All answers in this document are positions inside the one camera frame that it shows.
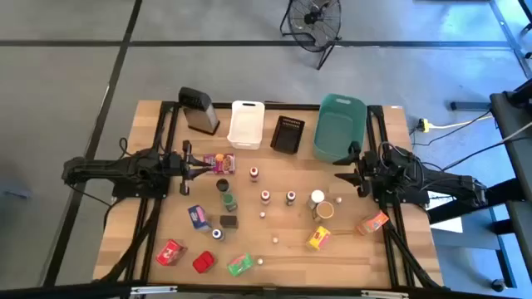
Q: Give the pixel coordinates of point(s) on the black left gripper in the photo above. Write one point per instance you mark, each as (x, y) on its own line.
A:
(175, 163)

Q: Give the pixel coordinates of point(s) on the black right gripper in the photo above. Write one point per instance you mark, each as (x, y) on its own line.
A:
(367, 171)

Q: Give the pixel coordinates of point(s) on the green spice jar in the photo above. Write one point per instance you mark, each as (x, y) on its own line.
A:
(229, 202)

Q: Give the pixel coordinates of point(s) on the blue and pink carton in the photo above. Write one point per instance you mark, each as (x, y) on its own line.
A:
(198, 217)

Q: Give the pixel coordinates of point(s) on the red food colouring bottle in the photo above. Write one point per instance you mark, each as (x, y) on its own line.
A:
(254, 173)
(265, 196)

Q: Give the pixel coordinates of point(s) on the small yellow box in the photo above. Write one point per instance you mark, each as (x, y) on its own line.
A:
(318, 238)

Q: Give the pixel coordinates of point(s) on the red snack box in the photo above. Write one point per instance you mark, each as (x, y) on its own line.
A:
(170, 252)

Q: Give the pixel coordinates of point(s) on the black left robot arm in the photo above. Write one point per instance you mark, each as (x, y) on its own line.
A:
(104, 168)

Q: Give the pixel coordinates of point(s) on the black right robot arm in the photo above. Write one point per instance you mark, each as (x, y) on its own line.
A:
(449, 182)

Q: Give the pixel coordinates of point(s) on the pink snack box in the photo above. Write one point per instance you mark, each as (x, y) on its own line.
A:
(222, 163)

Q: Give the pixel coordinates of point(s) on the white-lidded spice jar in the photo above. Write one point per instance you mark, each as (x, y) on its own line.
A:
(317, 196)

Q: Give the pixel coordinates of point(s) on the teal plastic bin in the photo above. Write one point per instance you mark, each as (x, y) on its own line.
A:
(338, 124)

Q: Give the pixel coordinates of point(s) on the small orange box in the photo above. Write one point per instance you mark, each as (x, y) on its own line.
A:
(372, 222)

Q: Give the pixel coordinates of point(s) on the white plastic bin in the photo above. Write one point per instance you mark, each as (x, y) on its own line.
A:
(246, 124)

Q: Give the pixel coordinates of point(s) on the small black plastic basket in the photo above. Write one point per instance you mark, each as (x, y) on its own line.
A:
(287, 135)

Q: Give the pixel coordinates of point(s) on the small blue-capped bottle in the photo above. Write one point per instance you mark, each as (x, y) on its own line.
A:
(218, 234)

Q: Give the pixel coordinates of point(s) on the yellow power plug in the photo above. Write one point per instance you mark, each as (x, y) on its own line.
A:
(423, 124)

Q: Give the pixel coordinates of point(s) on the small red plastic container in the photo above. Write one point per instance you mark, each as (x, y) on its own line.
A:
(203, 261)

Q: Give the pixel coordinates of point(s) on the green cereal box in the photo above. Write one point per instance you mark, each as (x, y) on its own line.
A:
(240, 264)

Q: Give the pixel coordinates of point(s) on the white printed paper sheet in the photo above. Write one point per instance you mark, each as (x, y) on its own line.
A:
(451, 226)

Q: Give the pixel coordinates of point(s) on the dark metal floor bar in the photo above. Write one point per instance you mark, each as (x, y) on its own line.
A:
(469, 106)

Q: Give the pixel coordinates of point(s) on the black floor fan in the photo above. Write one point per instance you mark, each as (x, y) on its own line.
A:
(314, 17)

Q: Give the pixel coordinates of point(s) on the black crossbar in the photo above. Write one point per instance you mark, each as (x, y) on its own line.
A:
(83, 292)

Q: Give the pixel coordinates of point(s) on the black neighbouring workstation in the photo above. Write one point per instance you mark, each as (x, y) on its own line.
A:
(509, 112)

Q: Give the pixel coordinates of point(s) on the black caster wheel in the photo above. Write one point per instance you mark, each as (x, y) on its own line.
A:
(498, 285)

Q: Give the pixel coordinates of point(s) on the silver metal bracket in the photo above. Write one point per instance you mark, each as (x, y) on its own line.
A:
(154, 289)
(384, 294)

